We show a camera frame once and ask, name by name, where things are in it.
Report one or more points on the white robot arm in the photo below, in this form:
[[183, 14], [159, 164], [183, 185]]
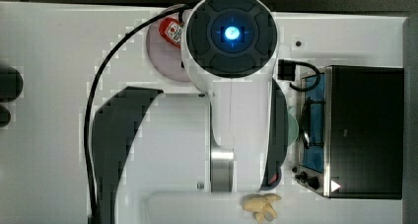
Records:
[[230, 49]]

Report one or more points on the black utensil holder cup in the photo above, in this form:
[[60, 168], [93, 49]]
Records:
[[11, 84]]

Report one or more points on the red ketchup bottle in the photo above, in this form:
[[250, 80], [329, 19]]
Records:
[[170, 29]]

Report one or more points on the blue bowl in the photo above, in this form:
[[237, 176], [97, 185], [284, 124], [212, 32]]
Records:
[[271, 181]]

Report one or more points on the black round holder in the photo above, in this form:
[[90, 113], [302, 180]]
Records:
[[5, 116]]

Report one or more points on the beige plush toy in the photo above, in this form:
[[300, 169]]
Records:
[[261, 206]]

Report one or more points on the black camera box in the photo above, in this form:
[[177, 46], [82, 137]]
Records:
[[286, 70]]

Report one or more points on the pink round plate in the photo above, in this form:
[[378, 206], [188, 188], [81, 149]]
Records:
[[165, 58]]

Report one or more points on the green plastic strainer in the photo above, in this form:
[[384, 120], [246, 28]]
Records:
[[293, 126]]

